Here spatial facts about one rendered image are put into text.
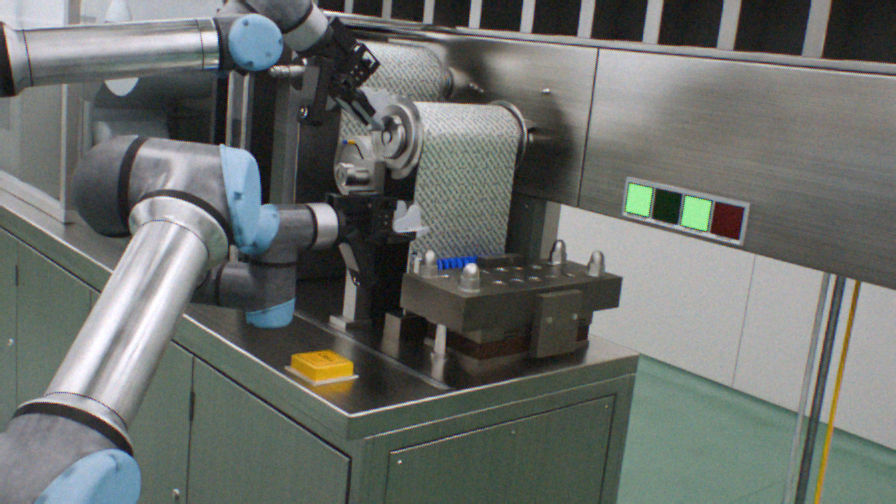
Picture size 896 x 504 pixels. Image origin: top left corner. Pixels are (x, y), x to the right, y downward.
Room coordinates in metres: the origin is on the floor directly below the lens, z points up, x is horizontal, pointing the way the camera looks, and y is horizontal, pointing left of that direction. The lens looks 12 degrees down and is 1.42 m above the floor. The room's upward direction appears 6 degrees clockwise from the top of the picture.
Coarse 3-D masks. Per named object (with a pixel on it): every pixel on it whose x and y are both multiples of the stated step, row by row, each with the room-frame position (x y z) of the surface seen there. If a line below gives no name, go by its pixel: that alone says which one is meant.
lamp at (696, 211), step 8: (688, 200) 1.60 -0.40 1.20; (696, 200) 1.59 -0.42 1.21; (704, 200) 1.58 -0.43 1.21; (688, 208) 1.60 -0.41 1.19; (696, 208) 1.59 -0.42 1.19; (704, 208) 1.58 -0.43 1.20; (688, 216) 1.60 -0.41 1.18; (696, 216) 1.59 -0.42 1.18; (704, 216) 1.58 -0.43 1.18; (688, 224) 1.60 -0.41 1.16; (696, 224) 1.58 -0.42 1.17; (704, 224) 1.57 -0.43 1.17
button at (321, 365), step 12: (300, 360) 1.39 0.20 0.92; (312, 360) 1.39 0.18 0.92; (324, 360) 1.40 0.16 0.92; (336, 360) 1.41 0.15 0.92; (348, 360) 1.41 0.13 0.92; (300, 372) 1.39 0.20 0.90; (312, 372) 1.37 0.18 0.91; (324, 372) 1.37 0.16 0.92; (336, 372) 1.39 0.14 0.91; (348, 372) 1.40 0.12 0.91
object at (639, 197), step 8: (632, 184) 1.69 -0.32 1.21; (632, 192) 1.69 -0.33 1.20; (640, 192) 1.68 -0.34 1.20; (648, 192) 1.66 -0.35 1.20; (632, 200) 1.69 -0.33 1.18; (640, 200) 1.67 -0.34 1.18; (648, 200) 1.66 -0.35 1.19; (632, 208) 1.69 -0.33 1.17; (640, 208) 1.67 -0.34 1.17; (648, 208) 1.66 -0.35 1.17
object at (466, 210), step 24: (504, 168) 1.78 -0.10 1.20; (432, 192) 1.67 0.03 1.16; (456, 192) 1.71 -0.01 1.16; (480, 192) 1.75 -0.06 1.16; (504, 192) 1.79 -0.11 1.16; (432, 216) 1.67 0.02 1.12; (456, 216) 1.71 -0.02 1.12; (480, 216) 1.75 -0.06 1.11; (504, 216) 1.79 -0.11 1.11; (432, 240) 1.67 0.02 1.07; (456, 240) 1.71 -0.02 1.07; (480, 240) 1.76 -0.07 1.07; (504, 240) 1.80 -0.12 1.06; (408, 264) 1.64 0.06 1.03
